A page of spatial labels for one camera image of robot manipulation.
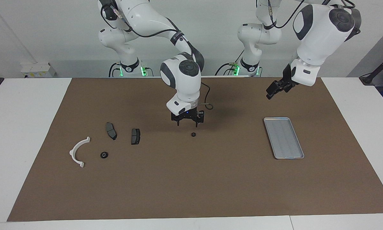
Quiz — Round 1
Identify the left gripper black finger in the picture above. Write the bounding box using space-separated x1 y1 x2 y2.
266 88 284 100
267 80 283 93

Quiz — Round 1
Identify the silver metal tray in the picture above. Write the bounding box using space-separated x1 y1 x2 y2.
263 117 305 160

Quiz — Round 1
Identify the brown table mat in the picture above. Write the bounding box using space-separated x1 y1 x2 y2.
7 77 383 222

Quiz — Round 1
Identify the long dark brake pad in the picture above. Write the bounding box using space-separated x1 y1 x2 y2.
106 122 117 140

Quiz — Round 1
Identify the black base cable bundle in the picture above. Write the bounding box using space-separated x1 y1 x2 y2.
215 48 247 76

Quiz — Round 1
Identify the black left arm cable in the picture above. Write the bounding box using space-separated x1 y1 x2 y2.
257 0 355 31

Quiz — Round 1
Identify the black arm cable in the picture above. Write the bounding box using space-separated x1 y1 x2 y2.
257 0 355 31
105 5 214 111

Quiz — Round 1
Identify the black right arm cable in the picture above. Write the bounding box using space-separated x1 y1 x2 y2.
105 5 214 111

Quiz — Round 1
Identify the white semicircular bracket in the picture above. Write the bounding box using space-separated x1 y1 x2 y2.
69 136 91 168

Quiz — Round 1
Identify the white wall box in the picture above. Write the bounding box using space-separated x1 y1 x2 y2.
20 62 56 79

